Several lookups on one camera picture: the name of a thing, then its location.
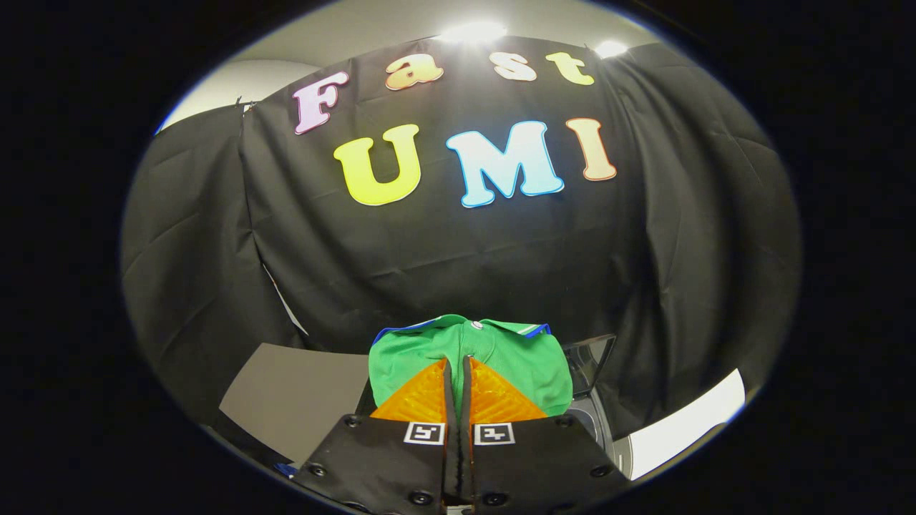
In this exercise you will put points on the green polo shirt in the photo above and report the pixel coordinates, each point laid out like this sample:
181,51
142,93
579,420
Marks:
522,365

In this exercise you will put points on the grey cabinet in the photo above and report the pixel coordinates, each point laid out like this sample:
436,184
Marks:
300,393

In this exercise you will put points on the grey washing machine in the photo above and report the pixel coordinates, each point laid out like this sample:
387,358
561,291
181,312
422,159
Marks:
597,422

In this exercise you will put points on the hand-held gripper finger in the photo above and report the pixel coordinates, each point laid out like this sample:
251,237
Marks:
449,408
466,408

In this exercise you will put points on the black backdrop cloth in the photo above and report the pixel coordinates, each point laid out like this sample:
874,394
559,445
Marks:
458,265

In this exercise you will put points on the dark washing machine lid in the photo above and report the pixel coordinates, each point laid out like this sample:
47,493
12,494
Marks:
587,365

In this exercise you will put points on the ceiling light panel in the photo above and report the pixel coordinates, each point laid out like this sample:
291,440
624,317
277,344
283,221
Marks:
472,32
610,48

